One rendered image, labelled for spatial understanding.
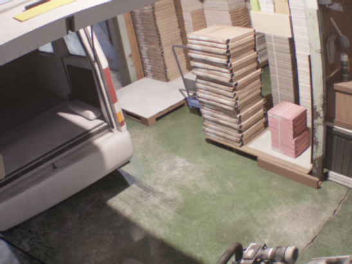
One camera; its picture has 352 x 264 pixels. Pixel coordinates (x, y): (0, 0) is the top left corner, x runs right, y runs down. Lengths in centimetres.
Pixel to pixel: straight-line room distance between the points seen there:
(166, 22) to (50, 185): 292
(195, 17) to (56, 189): 316
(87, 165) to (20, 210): 70
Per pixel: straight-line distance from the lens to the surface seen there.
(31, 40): 154
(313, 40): 260
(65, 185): 292
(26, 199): 285
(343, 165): 301
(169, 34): 506
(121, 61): 538
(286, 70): 338
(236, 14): 500
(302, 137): 327
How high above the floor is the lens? 192
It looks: 27 degrees down
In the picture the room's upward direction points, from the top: 12 degrees counter-clockwise
